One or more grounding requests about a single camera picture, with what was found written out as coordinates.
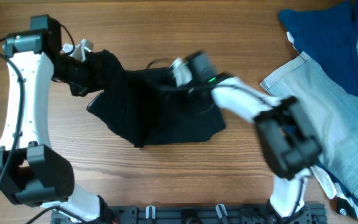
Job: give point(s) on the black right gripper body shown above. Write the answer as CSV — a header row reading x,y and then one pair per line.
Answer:
x,y
186,93

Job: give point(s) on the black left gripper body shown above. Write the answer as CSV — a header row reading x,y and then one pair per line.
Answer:
x,y
79,74

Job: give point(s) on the black shorts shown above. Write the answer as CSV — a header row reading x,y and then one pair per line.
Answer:
x,y
133,108

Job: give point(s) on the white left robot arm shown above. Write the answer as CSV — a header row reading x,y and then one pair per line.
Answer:
x,y
31,172

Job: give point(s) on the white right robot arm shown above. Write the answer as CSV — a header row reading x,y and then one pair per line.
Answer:
x,y
286,135

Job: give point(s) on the dark blue shirt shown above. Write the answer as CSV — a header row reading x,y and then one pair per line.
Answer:
x,y
329,37

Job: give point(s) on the light blue denim jeans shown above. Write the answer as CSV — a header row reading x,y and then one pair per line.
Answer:
x,y
334,114

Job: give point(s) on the white garment under jeans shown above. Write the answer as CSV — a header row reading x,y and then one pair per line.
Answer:
x,y
325,181

